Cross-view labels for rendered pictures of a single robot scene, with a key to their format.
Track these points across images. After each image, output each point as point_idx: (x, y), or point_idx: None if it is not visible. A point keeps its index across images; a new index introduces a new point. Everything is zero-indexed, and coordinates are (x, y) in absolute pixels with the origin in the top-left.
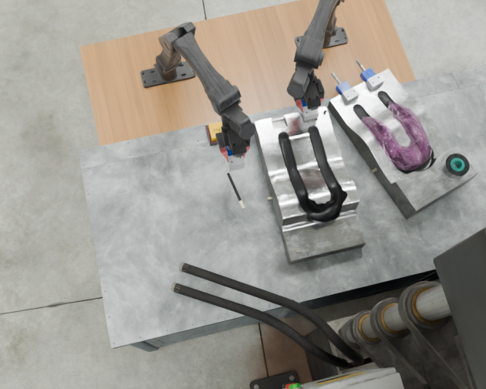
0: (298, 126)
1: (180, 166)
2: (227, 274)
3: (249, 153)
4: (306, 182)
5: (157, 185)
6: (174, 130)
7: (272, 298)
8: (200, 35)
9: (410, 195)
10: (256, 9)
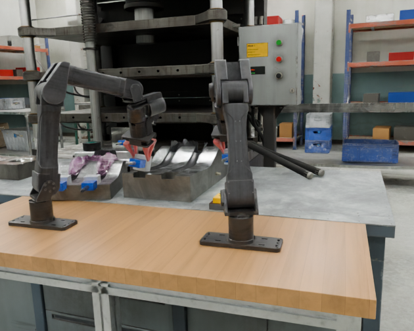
0: (157, 171)
1: (278, 202)
2: (278, 174)
3: (208, 196)
4: (188, 155)
5: (308, 199)
6: (267, 216)
7: (257, 145)
8: (161, 259)
9: (132, 148)
10: (57, 259)
